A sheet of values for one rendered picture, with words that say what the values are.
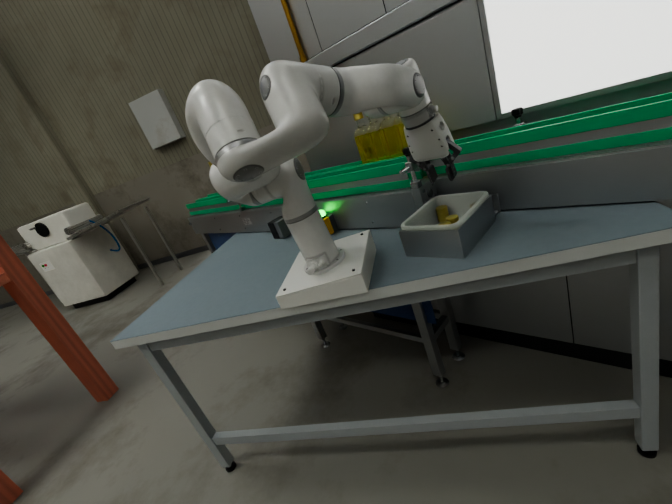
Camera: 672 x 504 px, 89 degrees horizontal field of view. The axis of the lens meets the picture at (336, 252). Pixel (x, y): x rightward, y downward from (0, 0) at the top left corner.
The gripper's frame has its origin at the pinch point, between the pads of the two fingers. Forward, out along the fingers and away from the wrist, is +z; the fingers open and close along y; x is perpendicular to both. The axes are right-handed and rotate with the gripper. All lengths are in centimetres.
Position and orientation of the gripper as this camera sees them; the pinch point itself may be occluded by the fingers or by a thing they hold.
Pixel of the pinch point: (441, 173)
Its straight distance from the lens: 95.5
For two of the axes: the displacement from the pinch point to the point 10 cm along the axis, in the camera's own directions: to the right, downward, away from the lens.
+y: -6.8, -0.4, 7.3
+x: -5.5, 7.0, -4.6
